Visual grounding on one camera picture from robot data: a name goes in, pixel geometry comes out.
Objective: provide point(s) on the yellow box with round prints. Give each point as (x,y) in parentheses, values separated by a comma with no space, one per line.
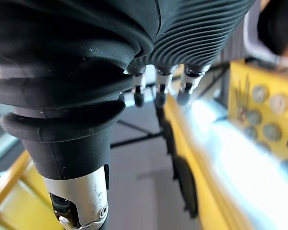
(264,100)

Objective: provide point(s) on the grey plastic bin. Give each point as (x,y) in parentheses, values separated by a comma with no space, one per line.
(273,28)

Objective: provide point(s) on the black metal floor frame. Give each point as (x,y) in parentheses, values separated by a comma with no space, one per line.
(139,134)

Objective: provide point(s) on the yellow metal rack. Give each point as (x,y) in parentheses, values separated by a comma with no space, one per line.
(19,198)

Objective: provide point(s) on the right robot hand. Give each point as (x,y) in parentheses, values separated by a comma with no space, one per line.
(69,72)

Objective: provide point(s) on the black plastic housing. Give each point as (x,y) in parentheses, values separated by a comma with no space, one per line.
(186,184)

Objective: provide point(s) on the yellow metal shelf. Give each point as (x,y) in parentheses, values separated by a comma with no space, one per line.
(206,167)

